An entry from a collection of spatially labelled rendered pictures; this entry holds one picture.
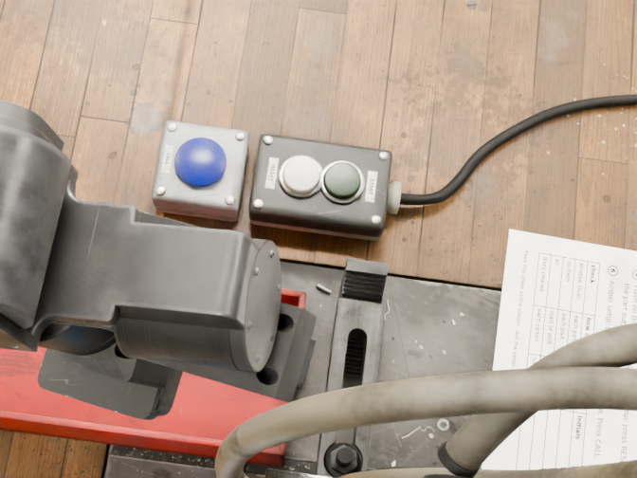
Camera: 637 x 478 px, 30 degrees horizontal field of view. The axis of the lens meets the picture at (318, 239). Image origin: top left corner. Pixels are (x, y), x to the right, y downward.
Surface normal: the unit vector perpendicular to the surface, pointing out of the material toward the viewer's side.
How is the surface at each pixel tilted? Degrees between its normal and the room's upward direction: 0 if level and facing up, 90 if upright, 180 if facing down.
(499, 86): 0
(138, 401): 16
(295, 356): 78
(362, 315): 0
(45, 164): 57
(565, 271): 1
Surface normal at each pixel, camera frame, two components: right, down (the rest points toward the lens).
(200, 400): 0.05, -0.32
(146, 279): -0.18, -0.35
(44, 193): 0.90, 0.00
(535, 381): 0.01, -0.52
